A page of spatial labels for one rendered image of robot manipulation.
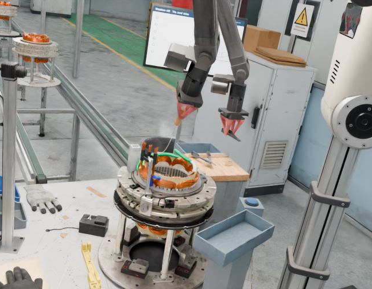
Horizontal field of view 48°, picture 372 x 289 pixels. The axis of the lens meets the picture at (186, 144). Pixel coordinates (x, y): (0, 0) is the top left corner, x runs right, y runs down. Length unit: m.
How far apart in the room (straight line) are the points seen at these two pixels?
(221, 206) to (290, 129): 2.28
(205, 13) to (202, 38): 0.07
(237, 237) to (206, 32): 0.59
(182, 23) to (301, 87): 1.67
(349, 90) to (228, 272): 0.59
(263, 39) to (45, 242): 2.92
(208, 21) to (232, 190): 0.74
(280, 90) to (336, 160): 2.33
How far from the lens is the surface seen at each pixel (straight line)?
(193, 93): 1.21
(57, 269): 1.46
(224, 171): 1.58
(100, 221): 1.60
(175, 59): 1.17
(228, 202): 1.62
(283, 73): 3.55
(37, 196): 1.80
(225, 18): 1.49
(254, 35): 3.97
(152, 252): 1.56
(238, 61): 1.51
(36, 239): 1.59
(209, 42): 1.09
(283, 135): 3.79
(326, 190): 1.33
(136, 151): 1.35
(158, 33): 2.32
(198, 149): 1.82
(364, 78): 1.16
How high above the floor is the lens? 1.69
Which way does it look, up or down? 21 degrees down
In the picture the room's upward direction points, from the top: 10 degrees clockwise
